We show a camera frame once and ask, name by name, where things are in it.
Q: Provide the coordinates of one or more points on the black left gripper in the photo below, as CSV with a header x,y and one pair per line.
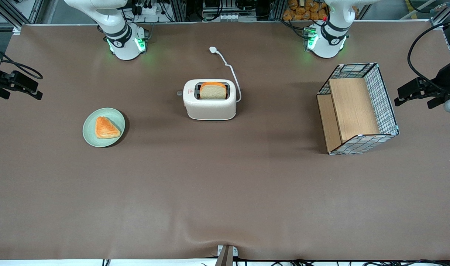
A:
x,y
441,79

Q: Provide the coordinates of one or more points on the white two-slot toaster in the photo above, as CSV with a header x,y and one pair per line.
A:
x,y
210,109

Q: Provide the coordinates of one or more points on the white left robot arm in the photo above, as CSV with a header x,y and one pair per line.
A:
x,y
330,40

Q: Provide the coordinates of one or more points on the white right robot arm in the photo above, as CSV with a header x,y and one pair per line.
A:
x,y
119,37

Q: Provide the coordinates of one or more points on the pale green round plate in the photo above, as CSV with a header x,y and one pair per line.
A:
x,y
90,133

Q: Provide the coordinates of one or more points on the triangular orange puff pastry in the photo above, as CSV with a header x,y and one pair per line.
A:
x,y
106,128

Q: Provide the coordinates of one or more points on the pile of orange buns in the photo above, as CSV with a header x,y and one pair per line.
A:
x,y
302,9

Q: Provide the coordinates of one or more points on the white power strip with plugs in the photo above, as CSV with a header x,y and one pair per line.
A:
x,y
149,9

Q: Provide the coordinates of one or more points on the bread slice with orange crust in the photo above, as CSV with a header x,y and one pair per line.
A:
x,y
213,91

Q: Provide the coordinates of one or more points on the white multi-socket strip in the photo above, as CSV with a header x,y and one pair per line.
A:
x,y
234,17

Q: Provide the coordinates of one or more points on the metal bracket with brown post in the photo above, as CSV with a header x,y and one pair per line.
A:
x,y
225,256

